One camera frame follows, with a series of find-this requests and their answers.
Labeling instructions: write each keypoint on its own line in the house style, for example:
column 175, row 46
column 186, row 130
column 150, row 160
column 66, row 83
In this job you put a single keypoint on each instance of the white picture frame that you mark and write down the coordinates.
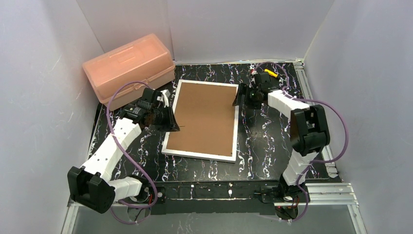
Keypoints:
column 211, row 122

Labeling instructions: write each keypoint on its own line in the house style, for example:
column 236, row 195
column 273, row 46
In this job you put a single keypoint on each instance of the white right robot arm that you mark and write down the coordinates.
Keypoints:
column 309, row 132

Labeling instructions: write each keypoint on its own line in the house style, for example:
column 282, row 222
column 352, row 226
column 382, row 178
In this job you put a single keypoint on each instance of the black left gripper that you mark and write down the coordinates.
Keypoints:
column 166, row 117

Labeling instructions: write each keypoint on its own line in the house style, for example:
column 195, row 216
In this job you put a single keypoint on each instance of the pink plastic storage box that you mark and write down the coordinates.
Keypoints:
column 119, row 77

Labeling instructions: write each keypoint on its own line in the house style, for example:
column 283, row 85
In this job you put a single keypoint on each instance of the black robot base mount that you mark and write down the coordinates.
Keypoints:
column 265, row 197

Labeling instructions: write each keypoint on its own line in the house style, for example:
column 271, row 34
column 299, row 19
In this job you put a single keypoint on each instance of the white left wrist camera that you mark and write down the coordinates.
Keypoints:
column 165, row 97

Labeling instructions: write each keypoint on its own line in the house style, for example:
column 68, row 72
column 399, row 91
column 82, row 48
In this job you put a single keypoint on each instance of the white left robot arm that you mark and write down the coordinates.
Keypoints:
column 91, row 184

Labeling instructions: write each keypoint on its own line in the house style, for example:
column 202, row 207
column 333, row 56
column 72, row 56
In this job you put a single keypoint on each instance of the yellow screwdriver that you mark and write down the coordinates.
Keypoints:
column 271, row 73

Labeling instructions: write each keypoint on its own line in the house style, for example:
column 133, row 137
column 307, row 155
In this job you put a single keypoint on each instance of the aluminium rail frame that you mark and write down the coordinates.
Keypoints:
column 261, row 143

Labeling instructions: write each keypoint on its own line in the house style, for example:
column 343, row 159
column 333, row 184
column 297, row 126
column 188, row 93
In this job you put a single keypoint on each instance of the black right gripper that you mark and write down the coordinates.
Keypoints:
column 244, row 95

